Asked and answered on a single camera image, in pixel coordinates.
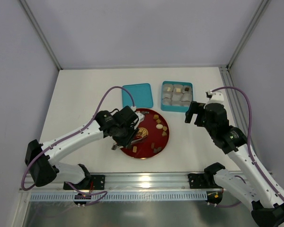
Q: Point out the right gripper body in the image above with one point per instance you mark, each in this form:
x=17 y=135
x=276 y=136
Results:
x=196 y=113

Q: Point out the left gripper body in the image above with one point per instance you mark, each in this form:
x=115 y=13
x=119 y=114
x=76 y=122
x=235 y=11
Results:
x=127 y=141

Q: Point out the metal serving tongs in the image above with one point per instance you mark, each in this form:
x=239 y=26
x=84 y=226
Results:
x=139 y=138

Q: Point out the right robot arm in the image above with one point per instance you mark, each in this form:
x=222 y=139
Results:
x=263 y=196

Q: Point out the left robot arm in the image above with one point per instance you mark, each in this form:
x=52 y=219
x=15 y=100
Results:
x=43 y=160

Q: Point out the caramel ridged chocolate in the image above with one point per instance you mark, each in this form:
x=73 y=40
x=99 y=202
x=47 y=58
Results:
x=156 y=116

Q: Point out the white oval swirl chocolate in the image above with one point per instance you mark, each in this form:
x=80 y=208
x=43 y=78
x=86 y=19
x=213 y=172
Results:
x=159 y=126

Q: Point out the teal tin box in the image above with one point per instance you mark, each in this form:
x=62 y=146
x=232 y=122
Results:
x=176 y=102

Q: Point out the red round plate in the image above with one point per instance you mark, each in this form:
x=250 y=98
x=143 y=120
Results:
x=155 y=143

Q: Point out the teal tin lid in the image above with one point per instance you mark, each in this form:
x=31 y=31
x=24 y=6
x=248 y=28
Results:
x=141 y=93

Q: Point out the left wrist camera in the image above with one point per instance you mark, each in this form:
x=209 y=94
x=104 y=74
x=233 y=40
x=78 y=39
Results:
x=140 y=117

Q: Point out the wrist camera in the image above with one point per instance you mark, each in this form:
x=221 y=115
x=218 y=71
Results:
x=140 y=117
x=214 y=97

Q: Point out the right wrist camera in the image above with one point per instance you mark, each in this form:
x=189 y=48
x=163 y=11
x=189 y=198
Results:
x=214 y=97

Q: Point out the aluminium rail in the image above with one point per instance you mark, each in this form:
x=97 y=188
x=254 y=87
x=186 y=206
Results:
x=134 y=182

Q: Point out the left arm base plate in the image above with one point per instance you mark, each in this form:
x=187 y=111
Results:
x=97 y=182

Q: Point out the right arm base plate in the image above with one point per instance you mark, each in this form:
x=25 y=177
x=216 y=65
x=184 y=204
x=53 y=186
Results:
x=197 y=181

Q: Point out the slotted cable duct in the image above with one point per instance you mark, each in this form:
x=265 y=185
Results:
x=120 y=196

